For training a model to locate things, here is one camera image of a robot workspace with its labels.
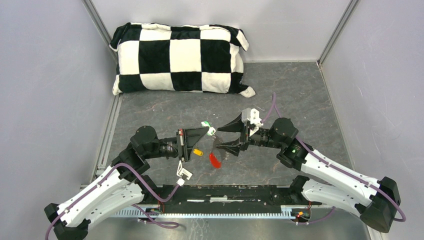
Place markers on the aluminium frame rail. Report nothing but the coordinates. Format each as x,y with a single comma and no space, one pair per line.
99,24
337,31

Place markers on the black white checkered pillow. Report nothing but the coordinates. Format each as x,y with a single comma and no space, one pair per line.
188,58

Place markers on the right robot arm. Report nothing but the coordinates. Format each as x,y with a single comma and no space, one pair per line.
376,202

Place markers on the left aluminium frame rail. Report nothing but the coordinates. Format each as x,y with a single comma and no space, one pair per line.
99,24

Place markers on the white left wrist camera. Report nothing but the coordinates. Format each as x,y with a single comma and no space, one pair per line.
183,174

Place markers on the yellow key tag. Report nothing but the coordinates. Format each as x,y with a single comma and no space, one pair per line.
198,152

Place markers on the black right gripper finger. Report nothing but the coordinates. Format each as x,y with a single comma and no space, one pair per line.
233,147
235,126

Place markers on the green key tag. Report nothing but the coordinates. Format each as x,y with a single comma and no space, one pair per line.
211,130

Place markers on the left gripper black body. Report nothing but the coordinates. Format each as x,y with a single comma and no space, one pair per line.
181,141

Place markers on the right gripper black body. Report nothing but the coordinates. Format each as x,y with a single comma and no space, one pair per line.
245,137

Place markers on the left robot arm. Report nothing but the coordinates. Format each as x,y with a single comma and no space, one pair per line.
122,184

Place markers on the right aluminium frame rail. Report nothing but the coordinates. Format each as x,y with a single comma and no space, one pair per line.
337,31

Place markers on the white slotted cable duct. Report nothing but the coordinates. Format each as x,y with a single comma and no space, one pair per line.
285,213

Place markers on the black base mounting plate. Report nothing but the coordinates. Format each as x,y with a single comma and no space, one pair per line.
224,199

